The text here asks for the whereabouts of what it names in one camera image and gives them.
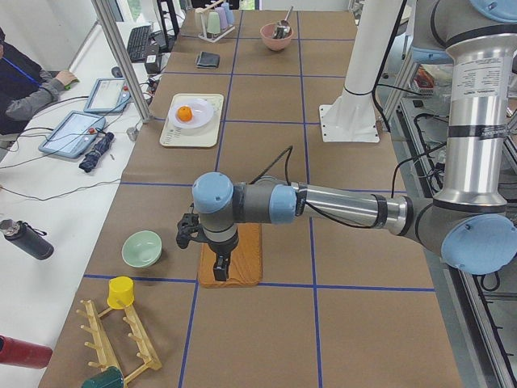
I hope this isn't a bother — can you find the brown wooden tray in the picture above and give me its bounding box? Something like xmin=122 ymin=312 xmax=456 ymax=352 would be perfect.
xmin=198 ymin=223 xmax=263 ymax=289

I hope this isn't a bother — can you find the folded dark blue umbrella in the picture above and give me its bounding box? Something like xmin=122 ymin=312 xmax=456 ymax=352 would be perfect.
xmin=79 ymin=132 xmax=115 ymax=173

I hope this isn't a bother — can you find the light wooden rack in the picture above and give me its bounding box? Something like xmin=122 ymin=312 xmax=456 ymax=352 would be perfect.
xmin=76 ymin=299 xmax=162 ymax=387

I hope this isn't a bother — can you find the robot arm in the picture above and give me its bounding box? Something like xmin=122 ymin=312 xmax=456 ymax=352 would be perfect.
xmin=176 ymin=1 xmax=516 ymax=281

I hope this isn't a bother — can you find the orange mandarin fruit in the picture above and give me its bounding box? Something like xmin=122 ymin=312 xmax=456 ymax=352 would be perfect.
xmin=176 ymin=105 xmax=193 ymax=122

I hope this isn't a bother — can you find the red bottle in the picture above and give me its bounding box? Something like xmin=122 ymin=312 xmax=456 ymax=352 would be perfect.
xmin=1 ymin=335 xmax=53 ymax=369

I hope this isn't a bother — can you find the teach pendant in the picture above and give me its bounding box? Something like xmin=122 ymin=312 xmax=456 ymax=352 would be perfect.
xmin=38 ymin=111 xmax=106 ymax=159
xmin=83 ymin=78 xmax=131 ymax=114

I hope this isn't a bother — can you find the seated person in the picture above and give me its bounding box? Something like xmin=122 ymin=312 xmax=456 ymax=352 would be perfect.
xmin=1 ymin=32 xmax=65 ymax=135

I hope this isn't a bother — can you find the dark green cup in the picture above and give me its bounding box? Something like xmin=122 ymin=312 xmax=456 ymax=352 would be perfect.
xmin=81 ymin=366 xmax=124 ymax=388

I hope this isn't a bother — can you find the black keyboard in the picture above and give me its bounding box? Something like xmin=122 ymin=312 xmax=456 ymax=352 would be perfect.
xmin=126 ymin=25 xmax=152 ymax=63

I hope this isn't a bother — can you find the upper teach pendant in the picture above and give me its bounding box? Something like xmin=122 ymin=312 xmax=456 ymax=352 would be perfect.
xmin=83 ymin=78 xmax=131 ymax=114

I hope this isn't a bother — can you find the green pastel cup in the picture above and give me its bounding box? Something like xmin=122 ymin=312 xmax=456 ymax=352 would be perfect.
xmin=207 ymin=11 xmax=221 ymax=35

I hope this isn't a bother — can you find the person's hand on mouse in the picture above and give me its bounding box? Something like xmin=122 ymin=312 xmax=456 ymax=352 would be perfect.
xmin=55 ymin=70 xmax=78 ymax=90

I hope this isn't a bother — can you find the wooden rack handle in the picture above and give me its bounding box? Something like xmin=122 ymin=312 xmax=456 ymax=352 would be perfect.
xmin=194 ymin=0 xmax=225 ymax=14

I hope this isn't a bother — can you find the yellow plastic cup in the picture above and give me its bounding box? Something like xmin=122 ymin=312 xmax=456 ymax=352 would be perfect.
xmin=107 ymin=276 xmax=135 ymax=310

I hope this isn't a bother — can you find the lower teach pendant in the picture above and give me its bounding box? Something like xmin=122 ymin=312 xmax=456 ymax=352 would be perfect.
xmin=38 ymin=111 xmax=106 ymax=159

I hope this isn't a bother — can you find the white wire cup rack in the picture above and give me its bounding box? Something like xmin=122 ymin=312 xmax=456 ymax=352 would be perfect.
xmin=198 ymin=25 xmax=236 ymax=43

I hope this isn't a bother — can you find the white bear tray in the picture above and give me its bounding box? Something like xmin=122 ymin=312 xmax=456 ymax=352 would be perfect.
xmin=159 ymin=93 xmax=225 ymax=148

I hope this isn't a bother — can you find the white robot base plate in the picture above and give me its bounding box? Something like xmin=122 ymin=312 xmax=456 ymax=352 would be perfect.
xmin=319 ymin=103 xmax=380 ymax=143

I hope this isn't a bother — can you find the black bottle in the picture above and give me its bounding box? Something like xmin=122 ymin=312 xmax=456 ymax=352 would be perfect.
xmin=1 ymin=219 xmax=54 ymax=260

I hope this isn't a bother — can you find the purple pastel cup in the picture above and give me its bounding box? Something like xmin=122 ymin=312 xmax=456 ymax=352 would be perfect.
xmin=214 ymin=6 xmax=229 ymax=29

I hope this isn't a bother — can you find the white round plate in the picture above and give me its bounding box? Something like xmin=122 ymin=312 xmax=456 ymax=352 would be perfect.
xmin=167 ymin=98 xmax=214 ymax=129

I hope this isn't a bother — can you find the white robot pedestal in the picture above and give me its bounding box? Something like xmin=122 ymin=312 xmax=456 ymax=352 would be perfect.
xmin=341 ymin=0 xmax=406 ymax=111

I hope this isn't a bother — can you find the pink bowl with ice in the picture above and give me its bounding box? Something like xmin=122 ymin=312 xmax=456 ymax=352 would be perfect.
xmin=259 ymin=23 xmax=294 ymax=52

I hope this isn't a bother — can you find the aluminium frame post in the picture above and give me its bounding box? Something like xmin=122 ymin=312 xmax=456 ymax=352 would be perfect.
xmin=91 ymin=0 xmax=151 ymax=124

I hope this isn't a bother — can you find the grey folded cloth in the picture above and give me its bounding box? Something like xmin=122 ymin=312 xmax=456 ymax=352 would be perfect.
xmin=195 ymin=51 xmax=221 ymax=69

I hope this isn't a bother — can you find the mint green bowl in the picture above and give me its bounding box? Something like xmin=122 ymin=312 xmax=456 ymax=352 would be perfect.
xmin=121 ymin=230 xmax=162 ymax=268

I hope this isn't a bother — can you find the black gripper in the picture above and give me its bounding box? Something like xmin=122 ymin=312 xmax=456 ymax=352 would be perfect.
xmin=175 ymin=213 xmax=239 ymax=281

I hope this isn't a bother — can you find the blue pastel cup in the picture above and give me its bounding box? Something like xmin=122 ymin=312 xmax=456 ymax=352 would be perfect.
xmin=222 ymin=2 xmax=234 ymax=25

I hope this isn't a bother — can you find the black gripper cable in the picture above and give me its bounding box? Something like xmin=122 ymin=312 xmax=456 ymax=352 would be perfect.
xmin=248 ymin=145 xmax=405 ymax=230

